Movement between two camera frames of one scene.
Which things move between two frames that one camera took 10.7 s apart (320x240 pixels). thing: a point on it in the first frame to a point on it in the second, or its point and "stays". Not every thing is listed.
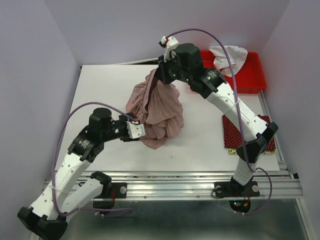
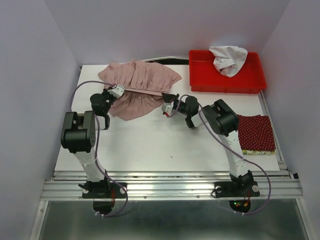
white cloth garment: [237, 55] stays
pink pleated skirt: [157, 104] to [144, 83]
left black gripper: [124, 118] to [105, 92]
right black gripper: [161, 69] to [169, 98]
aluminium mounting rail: [279, 185] stays
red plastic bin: [251, 78] stays
